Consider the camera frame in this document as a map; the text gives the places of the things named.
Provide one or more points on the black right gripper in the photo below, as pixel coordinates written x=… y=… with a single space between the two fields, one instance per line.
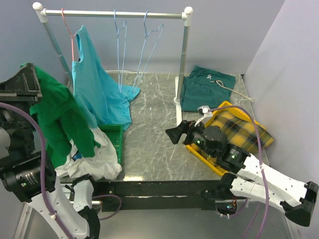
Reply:
x=175 y=133

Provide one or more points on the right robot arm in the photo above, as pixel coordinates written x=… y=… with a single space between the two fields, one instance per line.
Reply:
x=246 y=177

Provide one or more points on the green plastic tray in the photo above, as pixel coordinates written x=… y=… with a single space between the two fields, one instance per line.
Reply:
x=115 y=133

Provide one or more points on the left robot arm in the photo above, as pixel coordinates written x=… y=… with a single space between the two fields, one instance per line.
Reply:
x=26 y=170

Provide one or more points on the white garment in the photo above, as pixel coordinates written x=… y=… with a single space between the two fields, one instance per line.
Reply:
x=104 y=164

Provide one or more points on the blue wire hanger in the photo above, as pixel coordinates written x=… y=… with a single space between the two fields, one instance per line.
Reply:
x=143 y=62
x=121 y=34

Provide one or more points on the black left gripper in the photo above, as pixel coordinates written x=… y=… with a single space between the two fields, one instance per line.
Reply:
x=23 y=86

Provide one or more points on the dark green pants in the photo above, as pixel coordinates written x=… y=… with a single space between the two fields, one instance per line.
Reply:
x=206 y=87

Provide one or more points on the green t shirt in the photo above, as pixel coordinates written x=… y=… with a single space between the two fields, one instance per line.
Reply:
x=61 y=121

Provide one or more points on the turquoise t shirt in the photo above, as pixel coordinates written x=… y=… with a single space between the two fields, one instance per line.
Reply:
x=97 y=94

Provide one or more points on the pink wire hanger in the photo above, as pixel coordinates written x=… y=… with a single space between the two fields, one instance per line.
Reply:
x=70 y=34

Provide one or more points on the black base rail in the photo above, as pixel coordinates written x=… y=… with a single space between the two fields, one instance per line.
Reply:
x=152 y=195

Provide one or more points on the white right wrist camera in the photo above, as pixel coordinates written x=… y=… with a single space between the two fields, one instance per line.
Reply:
x=205 y=112

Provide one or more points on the yellow plaid cloth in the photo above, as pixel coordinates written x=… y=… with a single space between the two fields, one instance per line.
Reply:
x=240 y=133

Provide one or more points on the yellow plastic tray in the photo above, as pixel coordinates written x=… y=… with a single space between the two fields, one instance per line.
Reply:
x=236 y=111

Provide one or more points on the white clothes rack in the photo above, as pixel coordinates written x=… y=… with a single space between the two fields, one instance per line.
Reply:
x=186 y=16

